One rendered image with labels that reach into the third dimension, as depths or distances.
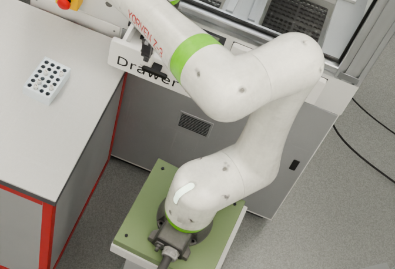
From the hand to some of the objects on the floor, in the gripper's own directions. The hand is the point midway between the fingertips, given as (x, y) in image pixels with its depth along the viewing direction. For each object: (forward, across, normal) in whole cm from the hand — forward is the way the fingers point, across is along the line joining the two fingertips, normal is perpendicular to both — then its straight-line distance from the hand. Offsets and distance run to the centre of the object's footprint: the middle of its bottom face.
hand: (147, 57), depth 202 cm
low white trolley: (+93, +13, -38) cm, 102 cm away
